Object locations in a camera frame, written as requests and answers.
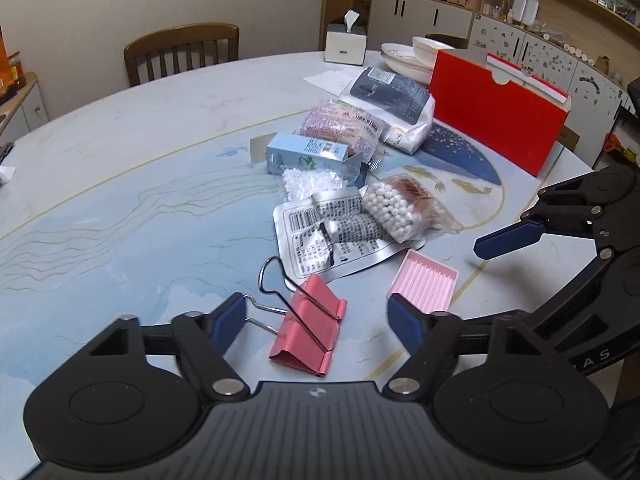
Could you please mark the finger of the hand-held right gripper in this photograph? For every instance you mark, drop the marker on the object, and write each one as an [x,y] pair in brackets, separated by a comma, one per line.
[510,240]
[570,285]

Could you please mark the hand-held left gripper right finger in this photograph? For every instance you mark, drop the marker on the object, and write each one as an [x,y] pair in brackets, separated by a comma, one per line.
[404,324]

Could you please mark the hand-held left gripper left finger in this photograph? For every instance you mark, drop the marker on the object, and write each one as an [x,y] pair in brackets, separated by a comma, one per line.
[227,321]

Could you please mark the pink plastic tray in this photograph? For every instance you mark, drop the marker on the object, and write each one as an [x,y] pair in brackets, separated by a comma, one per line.
[425,280]

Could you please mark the pink binder clip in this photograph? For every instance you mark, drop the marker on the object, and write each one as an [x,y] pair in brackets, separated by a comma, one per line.
[307,322]

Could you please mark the bag of cotton swabs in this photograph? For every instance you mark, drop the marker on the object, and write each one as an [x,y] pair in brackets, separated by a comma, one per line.
[395,207]

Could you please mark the silver foil packet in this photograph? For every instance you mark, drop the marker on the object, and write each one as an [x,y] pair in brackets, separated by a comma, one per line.
[312,240]

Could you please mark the red cardboard box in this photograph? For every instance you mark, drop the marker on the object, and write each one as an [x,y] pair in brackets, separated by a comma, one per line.
[490,110]

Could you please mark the dark blue tissue packet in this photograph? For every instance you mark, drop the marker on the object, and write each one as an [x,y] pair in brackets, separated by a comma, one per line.
[395,95]

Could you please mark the bag of white pellets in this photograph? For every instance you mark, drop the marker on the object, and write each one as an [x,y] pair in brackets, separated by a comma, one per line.
[310,182]

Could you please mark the light blue carton box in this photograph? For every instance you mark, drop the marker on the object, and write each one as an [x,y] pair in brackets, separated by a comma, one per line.
[305,152]

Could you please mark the pink snack bag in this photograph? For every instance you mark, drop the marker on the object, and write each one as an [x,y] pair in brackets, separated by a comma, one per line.
[340,125]

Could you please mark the white bowl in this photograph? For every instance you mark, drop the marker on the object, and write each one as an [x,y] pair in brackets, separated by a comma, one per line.
[427,50]

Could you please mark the stack of white plates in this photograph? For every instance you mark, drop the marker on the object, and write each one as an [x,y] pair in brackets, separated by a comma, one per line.
[400,60]

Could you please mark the white cups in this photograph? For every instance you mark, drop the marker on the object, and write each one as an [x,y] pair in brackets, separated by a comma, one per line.
[525,9]

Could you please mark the white paper sheet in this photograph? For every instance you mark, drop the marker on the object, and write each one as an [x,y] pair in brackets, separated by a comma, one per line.
[327,80]

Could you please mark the white door cabinet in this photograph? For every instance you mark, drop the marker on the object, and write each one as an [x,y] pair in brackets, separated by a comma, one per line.
[420,12]

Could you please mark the white tissue box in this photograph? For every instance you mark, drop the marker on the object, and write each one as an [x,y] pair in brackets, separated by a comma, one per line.
[345,42]

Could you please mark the crumpled white tissue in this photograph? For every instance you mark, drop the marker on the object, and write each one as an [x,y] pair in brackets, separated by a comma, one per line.
[6,175]

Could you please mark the brown wooden chair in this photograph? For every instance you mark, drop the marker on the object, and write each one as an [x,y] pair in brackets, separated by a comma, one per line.
[180,50]

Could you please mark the grey side cabinet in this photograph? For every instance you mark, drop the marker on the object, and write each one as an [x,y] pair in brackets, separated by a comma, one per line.
[22,110]

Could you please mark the orange snack bag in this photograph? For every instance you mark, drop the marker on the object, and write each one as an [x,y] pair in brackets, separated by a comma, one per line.
[7,65]

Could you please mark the wooden wall shelf unit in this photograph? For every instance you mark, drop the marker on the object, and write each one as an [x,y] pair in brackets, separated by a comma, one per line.
[565,35]

